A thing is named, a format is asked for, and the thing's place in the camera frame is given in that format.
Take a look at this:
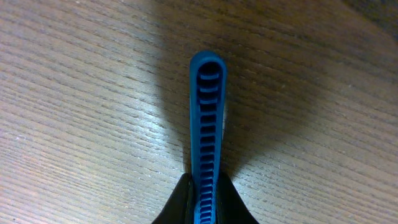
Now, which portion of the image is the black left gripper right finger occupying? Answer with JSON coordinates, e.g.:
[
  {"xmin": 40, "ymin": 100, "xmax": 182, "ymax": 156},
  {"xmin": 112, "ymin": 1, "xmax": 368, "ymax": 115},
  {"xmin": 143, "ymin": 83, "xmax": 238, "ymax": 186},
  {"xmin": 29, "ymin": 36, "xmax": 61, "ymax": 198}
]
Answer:
[{"xmin": 216, "ymin": 172, "xmax": 259, "ymax": 224}]

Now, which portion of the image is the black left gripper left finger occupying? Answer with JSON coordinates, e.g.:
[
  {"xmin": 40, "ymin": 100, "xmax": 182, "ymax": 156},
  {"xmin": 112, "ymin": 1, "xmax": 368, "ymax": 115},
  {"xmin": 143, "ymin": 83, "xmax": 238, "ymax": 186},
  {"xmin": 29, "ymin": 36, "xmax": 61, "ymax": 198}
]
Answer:
[{"xmin": 152, "ymin": 173, "xmax": 195, "ymax": 224}]

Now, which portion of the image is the blue disposable razor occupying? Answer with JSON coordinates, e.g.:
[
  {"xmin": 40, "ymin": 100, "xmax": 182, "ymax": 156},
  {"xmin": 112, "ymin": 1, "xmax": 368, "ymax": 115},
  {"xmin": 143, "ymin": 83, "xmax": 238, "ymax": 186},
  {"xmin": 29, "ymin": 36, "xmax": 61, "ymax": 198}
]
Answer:
[{"xmin": 189, "ymin": 51, "xmax": 228, "ymax": 224}]

